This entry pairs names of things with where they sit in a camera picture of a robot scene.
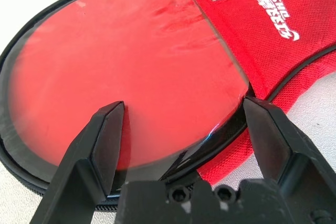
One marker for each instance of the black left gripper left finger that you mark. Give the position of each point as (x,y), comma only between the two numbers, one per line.
(78,169)

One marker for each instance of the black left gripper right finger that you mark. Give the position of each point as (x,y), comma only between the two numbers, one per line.
(288,155)

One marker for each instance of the red black paddle case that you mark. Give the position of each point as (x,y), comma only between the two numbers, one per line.
(262,51)

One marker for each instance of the red ping-pong paddle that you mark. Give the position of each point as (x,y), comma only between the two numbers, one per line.
(118,64)

